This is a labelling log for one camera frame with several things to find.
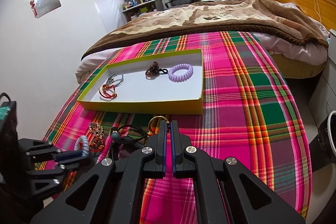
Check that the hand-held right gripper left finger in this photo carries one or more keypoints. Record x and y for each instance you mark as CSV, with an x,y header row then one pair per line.
x,y
164,150

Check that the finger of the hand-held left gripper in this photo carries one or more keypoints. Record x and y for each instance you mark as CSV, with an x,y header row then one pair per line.
x,y
52,174
70,155

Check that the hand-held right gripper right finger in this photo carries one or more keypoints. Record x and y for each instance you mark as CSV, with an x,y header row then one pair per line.
x,y
175,150

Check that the yellow cardboard box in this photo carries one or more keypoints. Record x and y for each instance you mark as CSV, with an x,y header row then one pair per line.
x,y
157,90

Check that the black band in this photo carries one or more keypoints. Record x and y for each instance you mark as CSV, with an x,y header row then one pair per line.
x,y
128,138

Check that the pink green plaid cloth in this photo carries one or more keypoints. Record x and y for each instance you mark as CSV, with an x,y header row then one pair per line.
x,y
249,108

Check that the red hanging knot ornament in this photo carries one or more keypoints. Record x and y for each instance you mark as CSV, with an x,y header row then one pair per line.
x,y
33,7

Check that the brown patterned blanket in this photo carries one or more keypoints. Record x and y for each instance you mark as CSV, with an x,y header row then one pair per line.
x,y
210,19

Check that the cluttered desk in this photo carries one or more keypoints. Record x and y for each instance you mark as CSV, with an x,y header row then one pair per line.
x,y
141,5

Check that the black waste bin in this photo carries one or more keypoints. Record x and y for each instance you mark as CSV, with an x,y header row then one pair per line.
x,y
328,142

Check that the bed with pale sheet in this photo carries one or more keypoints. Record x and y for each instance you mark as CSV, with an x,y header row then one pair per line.
x,y
296,53

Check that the reflective wall sheet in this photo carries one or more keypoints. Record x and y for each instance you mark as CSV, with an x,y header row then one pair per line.
x,y
46,1

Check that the translucent wall sheet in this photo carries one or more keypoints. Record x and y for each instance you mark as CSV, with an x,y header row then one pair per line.
x,y
105,3

